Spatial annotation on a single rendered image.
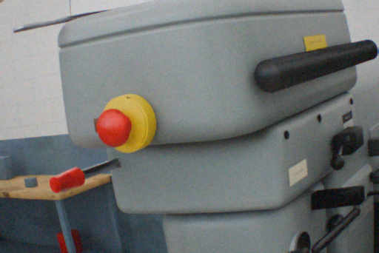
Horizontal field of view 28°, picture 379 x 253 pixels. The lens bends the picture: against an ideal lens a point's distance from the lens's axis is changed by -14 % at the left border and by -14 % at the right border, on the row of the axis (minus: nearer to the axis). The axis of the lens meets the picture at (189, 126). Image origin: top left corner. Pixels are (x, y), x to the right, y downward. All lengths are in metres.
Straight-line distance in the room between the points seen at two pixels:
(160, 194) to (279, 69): 0.26
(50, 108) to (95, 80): 5.83
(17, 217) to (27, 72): 1.40
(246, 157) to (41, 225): 6.23
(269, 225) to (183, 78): 0.24
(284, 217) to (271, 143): 0.13
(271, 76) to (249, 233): 0.24
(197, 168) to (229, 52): 0.18
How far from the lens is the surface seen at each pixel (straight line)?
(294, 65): 0.90
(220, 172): 0.99
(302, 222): 1.08
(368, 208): 1.31
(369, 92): 1.38
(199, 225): 1.06
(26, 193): 6.05
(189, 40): 0.87
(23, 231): 7.37
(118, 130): 0.87
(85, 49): 0.95
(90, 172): 1.00
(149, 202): 1.05
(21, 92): 6.99
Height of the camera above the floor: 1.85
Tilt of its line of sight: 6 degrees down
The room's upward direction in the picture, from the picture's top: 9 degrees counter-clockwise
